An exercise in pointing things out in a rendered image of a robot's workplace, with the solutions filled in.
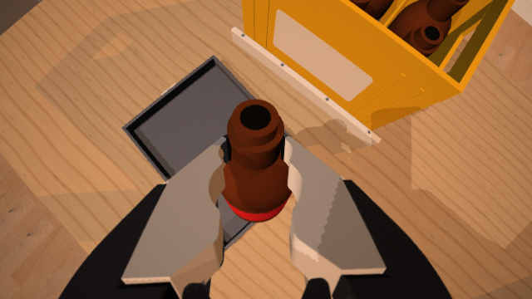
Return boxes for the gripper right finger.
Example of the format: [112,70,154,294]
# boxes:
[281,134,452,299]

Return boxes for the yellow bottle crate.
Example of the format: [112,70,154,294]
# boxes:
[241,0,495,130]

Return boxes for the dark grey rectangular tray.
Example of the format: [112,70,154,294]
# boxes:
[122,55,256,251]

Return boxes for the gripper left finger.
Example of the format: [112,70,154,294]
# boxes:
[58,135,231,299]

